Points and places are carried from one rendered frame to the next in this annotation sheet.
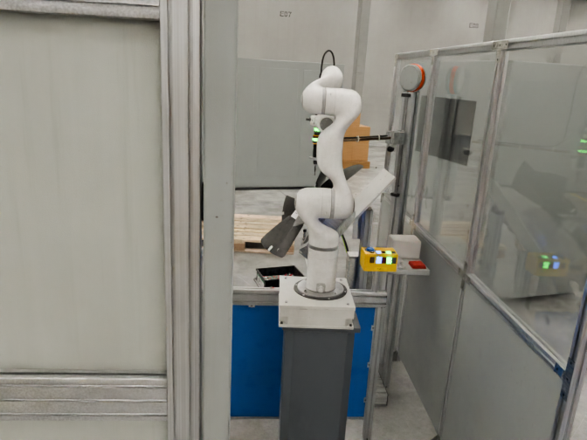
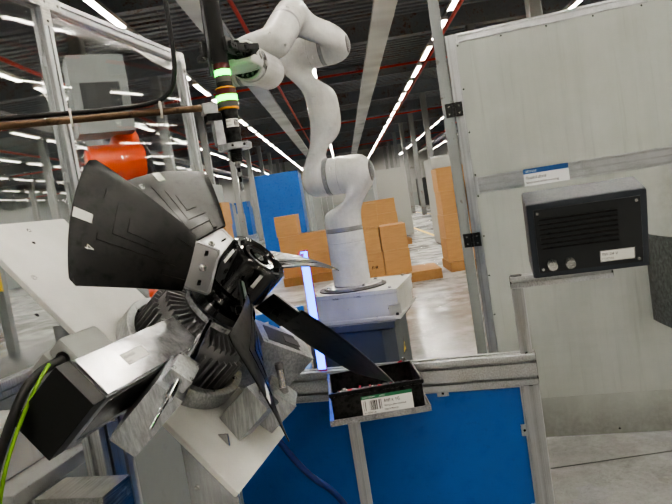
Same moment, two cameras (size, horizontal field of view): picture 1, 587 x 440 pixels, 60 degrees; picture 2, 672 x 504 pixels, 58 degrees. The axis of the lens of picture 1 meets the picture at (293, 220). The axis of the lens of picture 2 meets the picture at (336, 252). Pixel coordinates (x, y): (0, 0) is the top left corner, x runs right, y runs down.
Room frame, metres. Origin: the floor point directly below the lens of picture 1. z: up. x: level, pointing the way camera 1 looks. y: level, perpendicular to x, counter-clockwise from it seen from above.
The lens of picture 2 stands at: (3.79, 0.47, 1.30)
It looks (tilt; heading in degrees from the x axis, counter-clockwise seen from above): 5 degrees down; 199
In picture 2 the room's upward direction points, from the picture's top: 9 degrees counter-clockwise
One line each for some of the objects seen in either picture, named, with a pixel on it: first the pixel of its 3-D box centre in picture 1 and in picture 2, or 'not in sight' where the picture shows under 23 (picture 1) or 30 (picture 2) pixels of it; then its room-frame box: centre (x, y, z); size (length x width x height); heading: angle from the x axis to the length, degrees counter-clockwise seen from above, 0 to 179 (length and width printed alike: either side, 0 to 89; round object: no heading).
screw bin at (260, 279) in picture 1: (279, 278); (374, 390); (2.44, 0.05, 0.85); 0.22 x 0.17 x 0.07; 111
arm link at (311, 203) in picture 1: (316, 217); (348, 192); (1.94, -0.09, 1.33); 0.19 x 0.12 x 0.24; 90
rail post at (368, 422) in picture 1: (373, 374); not in sight; (2.32, -0.46, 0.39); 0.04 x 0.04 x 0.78; 5
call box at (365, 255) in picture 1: (378, 260); not in sight; (2.32, -0.42, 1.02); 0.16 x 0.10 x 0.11; 95
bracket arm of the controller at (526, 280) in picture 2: not in sight; (560, 276); (2.25, 0.50, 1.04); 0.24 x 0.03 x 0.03; 95
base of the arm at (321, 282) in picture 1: (321, 268); (348, 259); (1.94, -0.13, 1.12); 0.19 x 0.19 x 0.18
